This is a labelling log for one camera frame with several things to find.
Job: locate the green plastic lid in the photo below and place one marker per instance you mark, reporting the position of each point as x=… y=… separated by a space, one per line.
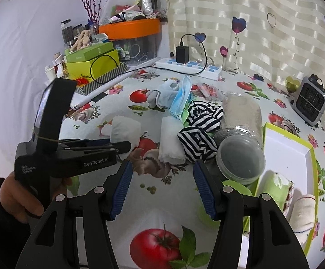
x=239 y=189

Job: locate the clear plastic jar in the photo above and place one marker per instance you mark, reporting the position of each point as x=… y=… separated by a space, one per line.
x=241 y=117

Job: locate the dark green box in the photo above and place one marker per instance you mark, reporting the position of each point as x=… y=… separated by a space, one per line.
x=92 y=51

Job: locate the white cloth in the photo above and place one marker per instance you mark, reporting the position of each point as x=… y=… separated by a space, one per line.
x=123 y=129

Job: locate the beige plush toy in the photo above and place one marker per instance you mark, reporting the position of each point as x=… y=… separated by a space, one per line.
x=81 y=40

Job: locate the heart-print striped curtain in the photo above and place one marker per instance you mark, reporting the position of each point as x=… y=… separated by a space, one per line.
x=263 y=19

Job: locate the black white striped sock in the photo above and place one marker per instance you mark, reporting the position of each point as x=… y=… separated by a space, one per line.
x=204 y=115
x=193 y=143

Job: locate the white towel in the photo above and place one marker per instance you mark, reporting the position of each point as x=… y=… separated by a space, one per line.
x=169 y=140

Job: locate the person's left hand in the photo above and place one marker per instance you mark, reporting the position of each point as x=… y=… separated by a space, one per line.
x=14 y=194

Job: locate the white power strip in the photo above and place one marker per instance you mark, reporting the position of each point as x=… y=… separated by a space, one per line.
x=204 y=71

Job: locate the white small bottles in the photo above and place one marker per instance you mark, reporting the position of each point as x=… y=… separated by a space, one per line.
x=51 y=72

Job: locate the lime green box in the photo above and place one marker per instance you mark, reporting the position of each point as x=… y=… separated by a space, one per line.
x=81 y=68

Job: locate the pile of packets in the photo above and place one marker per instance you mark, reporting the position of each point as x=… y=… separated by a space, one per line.
x=129 y=8

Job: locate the black charger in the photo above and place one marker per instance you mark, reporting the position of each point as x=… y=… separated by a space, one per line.
x=182 y=54

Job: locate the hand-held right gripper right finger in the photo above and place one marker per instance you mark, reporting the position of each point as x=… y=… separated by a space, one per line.
x=204 y=190

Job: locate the clear packet with red contents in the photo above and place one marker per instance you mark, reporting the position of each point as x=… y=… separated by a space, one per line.
x=210 y=91

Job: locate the grey space heater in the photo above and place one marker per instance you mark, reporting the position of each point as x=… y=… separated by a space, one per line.
x=309 y=101

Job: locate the black white striped box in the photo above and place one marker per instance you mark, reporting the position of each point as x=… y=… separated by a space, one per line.
x=109 y=78

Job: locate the clear bin with orange lid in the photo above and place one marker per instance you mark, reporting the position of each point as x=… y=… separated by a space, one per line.
x=129 y=29

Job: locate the small dark-lidded glass jar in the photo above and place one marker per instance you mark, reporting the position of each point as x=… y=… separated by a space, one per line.
x=78 y=30

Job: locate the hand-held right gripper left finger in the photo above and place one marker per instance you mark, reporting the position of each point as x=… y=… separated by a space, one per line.
x=122 y=190

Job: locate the blue face mask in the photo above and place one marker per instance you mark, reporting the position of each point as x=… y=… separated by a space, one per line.
x=180 y=98

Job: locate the vegetable-print tablecloth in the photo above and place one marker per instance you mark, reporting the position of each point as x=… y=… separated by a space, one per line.
x=157 y=210

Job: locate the green-edged white box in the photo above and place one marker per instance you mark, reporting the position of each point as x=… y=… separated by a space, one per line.
x=285 y=157

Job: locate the purple decorative branches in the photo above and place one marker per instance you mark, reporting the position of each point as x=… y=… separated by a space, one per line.
x=91 y=2

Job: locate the light grey socks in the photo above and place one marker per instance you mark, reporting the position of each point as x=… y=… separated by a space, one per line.
x=162 y=96

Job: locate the green flower-print cloth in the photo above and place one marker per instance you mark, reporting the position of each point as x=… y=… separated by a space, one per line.
x=269 y=187

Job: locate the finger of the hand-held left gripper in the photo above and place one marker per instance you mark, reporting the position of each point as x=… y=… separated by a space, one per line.
x=98 y=141
x=115 y=147

